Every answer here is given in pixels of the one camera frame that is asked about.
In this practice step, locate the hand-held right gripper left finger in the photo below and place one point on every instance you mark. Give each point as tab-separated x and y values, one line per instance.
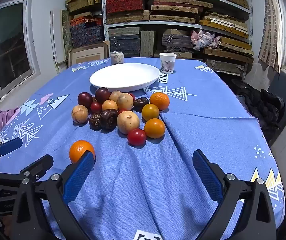
79	177

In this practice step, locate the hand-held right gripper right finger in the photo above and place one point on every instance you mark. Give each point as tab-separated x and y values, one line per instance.
206	177

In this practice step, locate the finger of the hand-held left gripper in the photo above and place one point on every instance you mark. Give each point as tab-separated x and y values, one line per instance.
40	165
9	146

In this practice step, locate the dark brown patterned fruit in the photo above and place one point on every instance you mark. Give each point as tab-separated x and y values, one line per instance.
141	103
108	119
94	121

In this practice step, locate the small tan round fruit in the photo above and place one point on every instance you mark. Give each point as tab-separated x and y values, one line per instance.
80	114
114	95
125	101
109	105

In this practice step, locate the orange yellow tomato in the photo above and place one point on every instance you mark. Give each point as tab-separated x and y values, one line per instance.
150	112
154	128

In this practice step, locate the large tan pepino melon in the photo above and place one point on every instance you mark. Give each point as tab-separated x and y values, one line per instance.
128	122

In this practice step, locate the white plate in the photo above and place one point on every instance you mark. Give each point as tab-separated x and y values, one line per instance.
125	76

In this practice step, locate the blue printed tablecloth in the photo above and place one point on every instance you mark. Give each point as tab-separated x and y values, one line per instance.
195	120

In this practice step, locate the black jacket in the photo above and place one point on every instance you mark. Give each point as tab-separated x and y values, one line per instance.
260	102

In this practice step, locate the sliding window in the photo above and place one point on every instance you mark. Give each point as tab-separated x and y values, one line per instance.
8	42

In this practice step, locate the white trim strip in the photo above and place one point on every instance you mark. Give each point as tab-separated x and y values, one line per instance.
52	35

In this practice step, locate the cardboard box with wooden panel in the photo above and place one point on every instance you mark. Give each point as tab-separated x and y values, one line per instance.
88	55

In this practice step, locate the white paper cup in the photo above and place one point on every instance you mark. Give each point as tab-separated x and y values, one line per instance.
168	63

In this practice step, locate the silver drink can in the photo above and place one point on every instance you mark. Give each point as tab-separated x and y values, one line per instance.
117	58

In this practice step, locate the green mottled panel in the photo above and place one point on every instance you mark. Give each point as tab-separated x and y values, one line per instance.
66	30

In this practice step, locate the pile of blue patterned boxes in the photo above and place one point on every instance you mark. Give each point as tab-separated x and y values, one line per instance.
85	35

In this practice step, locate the pink plastic bag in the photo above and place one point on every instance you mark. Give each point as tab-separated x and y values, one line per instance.
202	38

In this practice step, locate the checked curtain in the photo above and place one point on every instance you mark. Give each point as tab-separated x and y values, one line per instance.
272	30

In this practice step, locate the white metal shelf rack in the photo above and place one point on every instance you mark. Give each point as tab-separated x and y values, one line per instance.
104	15

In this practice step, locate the stack of flat patterned boxes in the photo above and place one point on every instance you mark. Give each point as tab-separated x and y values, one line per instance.
125	3

